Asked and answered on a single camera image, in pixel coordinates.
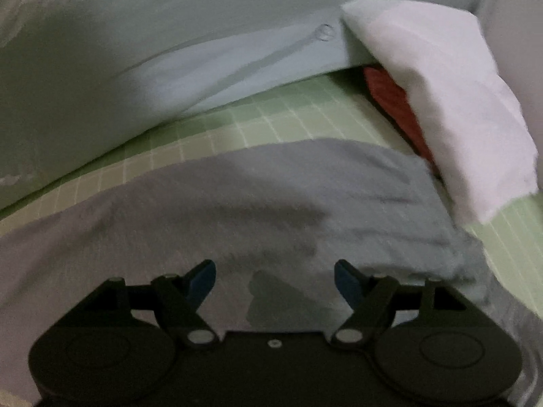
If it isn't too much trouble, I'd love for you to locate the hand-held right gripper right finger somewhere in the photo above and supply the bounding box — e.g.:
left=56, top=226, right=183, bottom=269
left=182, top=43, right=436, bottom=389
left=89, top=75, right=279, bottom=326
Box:
left=331, top=259, right=469, bottom=350

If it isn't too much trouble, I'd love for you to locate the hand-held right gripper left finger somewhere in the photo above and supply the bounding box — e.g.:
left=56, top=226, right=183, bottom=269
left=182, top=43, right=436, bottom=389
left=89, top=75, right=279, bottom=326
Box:
left=78, top=259, right=221, bottom=350

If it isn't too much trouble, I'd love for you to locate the pale blue quilt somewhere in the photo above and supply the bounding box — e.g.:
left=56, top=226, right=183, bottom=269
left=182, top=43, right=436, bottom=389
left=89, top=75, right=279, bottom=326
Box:
left=0, top=0, right=499, bottom=212

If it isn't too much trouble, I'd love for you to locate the green checked bed sheet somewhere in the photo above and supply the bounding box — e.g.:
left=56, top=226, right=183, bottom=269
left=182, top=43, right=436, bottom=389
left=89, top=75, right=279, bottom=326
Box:
left=0, top=71, right=543, bottom=308

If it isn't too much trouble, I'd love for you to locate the grey garment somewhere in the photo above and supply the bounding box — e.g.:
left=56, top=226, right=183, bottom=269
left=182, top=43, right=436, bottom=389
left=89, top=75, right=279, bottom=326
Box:
left=0, top=137, right=512, bottom=401

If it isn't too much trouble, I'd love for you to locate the red cloth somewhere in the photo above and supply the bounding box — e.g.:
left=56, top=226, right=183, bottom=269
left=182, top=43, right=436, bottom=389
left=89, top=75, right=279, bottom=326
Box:
left=362, top=65, right=438, bottom=171

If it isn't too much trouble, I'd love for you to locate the white garment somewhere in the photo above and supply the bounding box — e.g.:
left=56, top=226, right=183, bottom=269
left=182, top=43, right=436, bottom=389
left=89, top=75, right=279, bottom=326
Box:
left=340, top=0, right=540, bottom=224

